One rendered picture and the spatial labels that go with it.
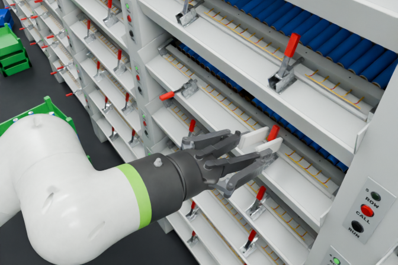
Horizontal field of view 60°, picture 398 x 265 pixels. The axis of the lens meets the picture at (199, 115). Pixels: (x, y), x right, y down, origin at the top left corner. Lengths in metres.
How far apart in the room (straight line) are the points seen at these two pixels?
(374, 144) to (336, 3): 0.18
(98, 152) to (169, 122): 1.03
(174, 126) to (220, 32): 0.42
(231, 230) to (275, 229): 0.23
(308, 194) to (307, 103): 0.19
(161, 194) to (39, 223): 0.15
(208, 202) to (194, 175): 0.58
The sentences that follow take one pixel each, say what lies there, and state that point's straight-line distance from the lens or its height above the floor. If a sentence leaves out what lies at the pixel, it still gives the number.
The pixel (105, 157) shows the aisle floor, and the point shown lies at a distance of 1.99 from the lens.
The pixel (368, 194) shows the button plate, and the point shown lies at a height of 1.07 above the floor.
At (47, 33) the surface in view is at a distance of 2.41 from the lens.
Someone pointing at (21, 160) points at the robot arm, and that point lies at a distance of 0.50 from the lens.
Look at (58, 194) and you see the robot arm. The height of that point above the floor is 1.12.
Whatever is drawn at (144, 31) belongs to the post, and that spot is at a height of 1.02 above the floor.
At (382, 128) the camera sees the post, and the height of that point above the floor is 1.18.
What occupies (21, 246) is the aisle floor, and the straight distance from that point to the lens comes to 1.81.
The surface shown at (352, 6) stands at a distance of 0.43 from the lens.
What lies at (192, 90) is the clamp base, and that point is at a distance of 0.83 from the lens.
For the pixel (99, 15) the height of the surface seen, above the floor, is 0.93.
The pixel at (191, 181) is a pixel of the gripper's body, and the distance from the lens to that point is 0.51.
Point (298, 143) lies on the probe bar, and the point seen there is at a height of 0.98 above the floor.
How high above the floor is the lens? 1.46
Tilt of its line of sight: 43 degrees down
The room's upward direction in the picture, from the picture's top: straight up
